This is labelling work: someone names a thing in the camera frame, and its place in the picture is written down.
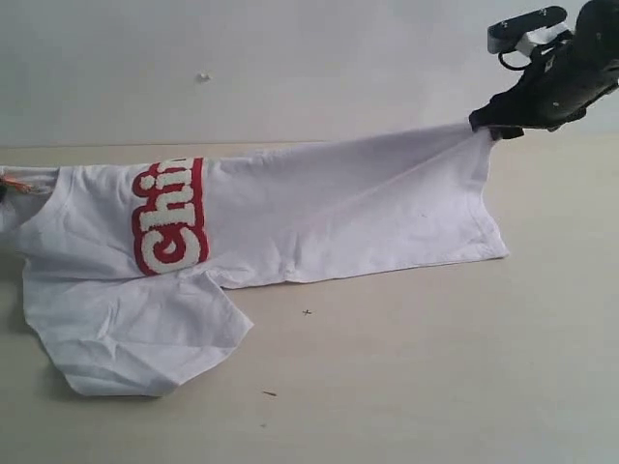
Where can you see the right wrist camera black silver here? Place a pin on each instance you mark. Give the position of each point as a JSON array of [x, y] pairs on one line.
[[503, 36]]

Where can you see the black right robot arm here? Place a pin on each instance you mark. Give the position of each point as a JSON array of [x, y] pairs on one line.
[[593, 16]]

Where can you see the orange clothing tag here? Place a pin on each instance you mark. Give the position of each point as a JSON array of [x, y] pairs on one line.
[[12, 185]]

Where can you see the white t-shirt red lettering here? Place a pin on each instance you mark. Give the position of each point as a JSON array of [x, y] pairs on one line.
[[127, 267]]

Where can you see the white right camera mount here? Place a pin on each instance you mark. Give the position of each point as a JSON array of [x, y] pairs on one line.
[[540, 36]]

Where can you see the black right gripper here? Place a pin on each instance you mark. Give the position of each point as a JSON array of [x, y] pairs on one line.
[[564, 78]]

